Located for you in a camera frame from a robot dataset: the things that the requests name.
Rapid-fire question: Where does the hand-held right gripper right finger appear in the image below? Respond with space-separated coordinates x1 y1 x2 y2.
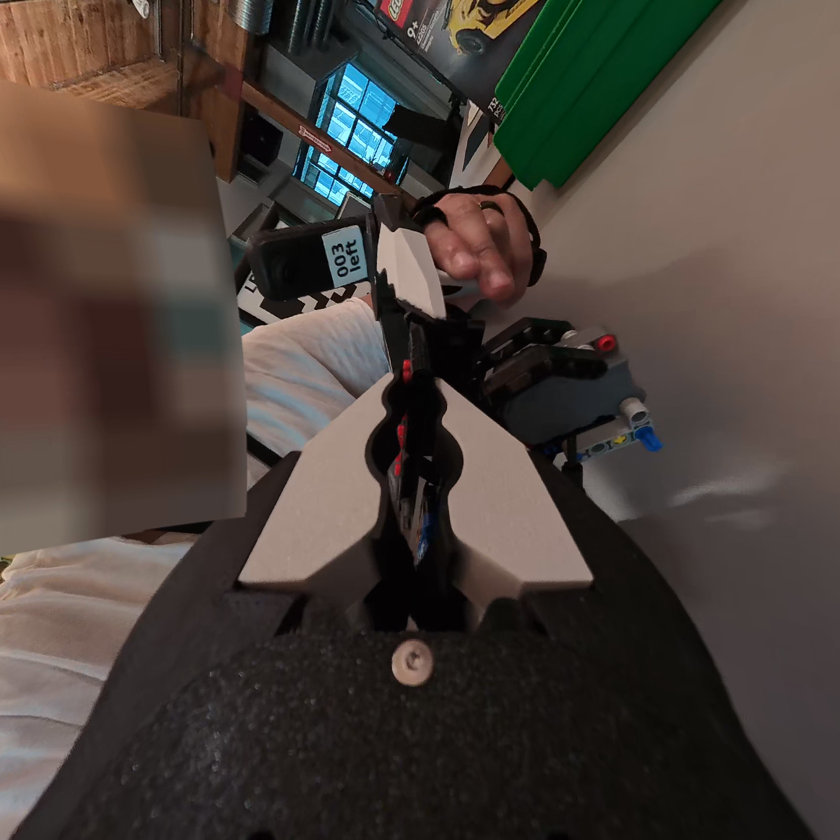
430 377 595 613

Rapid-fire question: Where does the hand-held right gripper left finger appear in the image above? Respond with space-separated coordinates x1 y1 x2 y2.
238 373 403 614

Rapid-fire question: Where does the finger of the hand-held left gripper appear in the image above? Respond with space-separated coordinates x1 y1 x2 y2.
377 225 449 322

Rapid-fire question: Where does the lego truck with flame panels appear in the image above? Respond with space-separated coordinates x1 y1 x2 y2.
377 298 665 572

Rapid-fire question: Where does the lego box with yellow car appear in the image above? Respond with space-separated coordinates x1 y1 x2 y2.
375 0 549 126

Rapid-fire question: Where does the person's left hand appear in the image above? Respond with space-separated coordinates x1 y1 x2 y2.
425 192 536 303

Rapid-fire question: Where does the black white marker sign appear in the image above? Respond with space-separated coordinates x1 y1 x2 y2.
239 259 371 329

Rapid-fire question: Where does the window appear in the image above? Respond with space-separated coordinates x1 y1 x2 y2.
293 62 399 204

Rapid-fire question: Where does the green board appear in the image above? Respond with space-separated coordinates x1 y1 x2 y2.
492 0 723 193

